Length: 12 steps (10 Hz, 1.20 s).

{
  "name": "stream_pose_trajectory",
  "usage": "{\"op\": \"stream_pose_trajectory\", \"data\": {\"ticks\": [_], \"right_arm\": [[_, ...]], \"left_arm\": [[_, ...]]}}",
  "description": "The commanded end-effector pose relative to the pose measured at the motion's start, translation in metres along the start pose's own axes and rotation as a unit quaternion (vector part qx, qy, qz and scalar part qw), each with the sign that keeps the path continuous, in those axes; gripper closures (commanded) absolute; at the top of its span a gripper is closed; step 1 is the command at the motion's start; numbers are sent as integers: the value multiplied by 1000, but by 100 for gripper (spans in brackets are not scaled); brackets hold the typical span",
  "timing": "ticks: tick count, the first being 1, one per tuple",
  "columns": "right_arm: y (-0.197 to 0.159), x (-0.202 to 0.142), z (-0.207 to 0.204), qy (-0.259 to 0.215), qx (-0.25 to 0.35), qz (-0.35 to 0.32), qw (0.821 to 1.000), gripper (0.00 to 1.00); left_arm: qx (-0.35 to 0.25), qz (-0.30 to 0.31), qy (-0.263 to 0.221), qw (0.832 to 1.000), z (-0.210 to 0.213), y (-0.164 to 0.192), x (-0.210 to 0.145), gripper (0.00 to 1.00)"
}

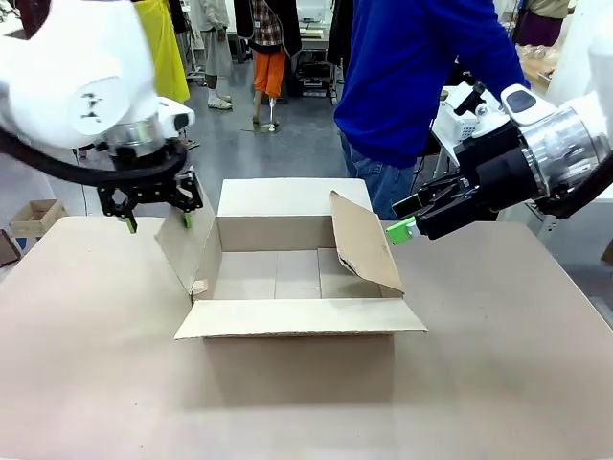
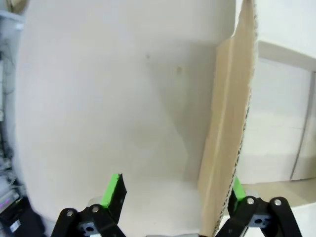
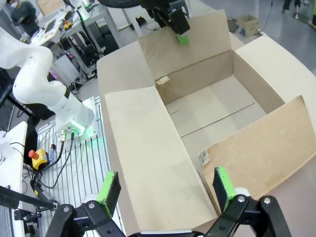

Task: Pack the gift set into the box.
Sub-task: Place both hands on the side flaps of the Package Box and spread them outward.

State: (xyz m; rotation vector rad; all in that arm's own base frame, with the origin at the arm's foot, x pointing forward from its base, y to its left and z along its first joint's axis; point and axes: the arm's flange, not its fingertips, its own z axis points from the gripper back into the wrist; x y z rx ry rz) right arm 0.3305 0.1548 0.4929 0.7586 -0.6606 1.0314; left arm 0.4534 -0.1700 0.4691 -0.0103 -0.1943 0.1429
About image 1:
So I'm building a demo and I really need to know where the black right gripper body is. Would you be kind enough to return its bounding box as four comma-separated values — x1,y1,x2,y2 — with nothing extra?
414,125,529,242

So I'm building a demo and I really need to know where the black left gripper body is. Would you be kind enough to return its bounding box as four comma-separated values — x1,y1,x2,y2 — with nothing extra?
97,161,192,217

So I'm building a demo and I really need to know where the brown cardboard box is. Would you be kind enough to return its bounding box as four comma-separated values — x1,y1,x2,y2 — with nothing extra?
153,177,429,411

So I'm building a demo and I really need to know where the white perforated box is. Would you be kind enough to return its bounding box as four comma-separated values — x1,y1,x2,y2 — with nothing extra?
430,100,481,157

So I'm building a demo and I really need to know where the small open cardboard box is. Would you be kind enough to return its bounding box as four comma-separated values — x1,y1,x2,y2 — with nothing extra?
9,198,69,239

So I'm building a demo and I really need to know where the brown flat board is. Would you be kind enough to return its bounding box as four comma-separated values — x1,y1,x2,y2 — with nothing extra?
0,228,21,268

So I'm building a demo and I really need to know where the wooden table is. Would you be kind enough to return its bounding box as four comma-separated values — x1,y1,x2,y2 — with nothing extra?
519,44,559,90

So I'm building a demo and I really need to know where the person in yellow apron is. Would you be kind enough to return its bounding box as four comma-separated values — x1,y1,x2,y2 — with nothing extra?
132,0,192,104

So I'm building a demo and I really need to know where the person in blue hoodie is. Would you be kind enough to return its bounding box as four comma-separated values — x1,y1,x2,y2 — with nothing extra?
333,0,532,221

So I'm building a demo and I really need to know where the person in beige clothes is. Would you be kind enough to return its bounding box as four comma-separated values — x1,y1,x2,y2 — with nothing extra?
191,0,235,110

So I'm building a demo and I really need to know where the person in orange shorts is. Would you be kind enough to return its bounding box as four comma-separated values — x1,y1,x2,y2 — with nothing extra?
234,0,303,134

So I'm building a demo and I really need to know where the black equipment cart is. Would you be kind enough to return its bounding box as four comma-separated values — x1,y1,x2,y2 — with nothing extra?
295,45,347,103

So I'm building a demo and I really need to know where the purple garment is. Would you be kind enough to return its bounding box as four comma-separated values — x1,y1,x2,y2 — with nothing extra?
516,8,562,47

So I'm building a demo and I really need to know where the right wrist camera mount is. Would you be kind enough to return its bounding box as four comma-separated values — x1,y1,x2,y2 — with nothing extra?
452,80,503,121

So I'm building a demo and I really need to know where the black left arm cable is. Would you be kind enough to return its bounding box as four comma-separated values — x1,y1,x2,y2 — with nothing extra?
0,127,189,189

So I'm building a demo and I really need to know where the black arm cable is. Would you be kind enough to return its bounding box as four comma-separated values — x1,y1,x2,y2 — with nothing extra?
530,151,613,220
0,127,189,189

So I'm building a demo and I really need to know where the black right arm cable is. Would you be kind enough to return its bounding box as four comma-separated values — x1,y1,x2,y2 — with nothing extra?
530,151,613,220

